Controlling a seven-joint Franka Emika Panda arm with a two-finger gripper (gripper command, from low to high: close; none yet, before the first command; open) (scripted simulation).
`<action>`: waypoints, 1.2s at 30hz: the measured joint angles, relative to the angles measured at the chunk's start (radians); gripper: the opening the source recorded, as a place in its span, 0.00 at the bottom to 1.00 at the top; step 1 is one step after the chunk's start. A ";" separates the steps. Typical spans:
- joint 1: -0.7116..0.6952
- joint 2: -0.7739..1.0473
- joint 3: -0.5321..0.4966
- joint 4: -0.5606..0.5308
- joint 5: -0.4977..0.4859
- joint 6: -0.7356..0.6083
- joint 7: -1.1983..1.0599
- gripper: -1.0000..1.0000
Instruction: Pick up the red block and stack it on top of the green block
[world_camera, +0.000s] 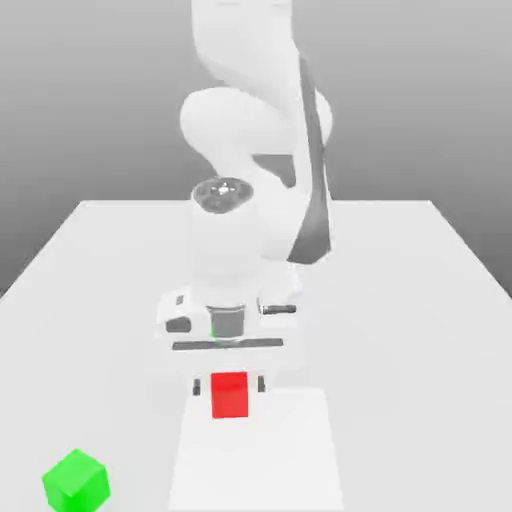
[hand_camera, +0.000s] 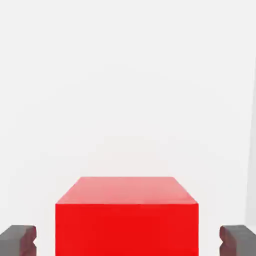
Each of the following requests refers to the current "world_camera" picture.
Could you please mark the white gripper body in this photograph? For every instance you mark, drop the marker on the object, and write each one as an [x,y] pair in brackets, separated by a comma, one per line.
[228,360]

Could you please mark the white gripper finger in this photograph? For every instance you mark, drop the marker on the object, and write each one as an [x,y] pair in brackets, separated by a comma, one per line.
[261,384]
[196,386]

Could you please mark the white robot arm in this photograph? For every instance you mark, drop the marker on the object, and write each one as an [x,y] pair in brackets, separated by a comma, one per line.
[224,248]

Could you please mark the small red cube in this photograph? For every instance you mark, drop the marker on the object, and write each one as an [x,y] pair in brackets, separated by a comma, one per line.
[229,396]

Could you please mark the small green cube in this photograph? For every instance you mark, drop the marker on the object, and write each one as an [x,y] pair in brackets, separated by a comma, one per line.
[76,482]

